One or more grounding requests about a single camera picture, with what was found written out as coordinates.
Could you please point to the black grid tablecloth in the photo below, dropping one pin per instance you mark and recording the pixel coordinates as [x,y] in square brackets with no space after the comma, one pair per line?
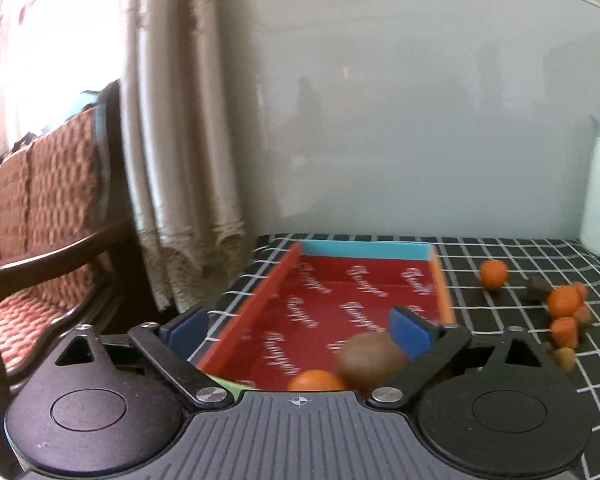
[530,255]

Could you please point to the red cardboard box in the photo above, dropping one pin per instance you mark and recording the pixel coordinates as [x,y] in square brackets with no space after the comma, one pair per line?
[340,285]

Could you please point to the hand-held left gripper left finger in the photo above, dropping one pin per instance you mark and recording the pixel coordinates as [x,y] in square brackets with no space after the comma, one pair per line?
[190,329]

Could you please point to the orange mandarin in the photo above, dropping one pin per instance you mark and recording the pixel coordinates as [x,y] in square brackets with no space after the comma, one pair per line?
[562,302]
[493,274]
[315,381]

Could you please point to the teal cloth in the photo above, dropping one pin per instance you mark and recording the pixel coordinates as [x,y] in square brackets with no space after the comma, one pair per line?
[91,100]

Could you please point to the wooden chair with woven cushion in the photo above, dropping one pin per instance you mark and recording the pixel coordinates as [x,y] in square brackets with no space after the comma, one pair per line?
[55,170]

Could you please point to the dark dried fruit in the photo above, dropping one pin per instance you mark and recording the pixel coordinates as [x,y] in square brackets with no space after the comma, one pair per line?
[535,291]

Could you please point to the brown kiwi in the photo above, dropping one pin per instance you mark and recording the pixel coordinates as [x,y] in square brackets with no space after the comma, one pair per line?
[365,360]

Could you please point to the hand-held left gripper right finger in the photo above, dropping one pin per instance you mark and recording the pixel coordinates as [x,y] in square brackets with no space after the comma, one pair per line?
[405,331]

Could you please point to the beige lace curtain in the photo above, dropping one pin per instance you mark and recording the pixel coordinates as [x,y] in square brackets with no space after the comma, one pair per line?
[180,160]

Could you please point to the small brown fruit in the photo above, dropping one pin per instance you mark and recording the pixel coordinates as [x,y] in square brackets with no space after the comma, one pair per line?
[565,358]

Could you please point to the small orange-red fruit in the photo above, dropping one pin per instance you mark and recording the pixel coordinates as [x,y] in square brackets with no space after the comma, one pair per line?
[565,332]

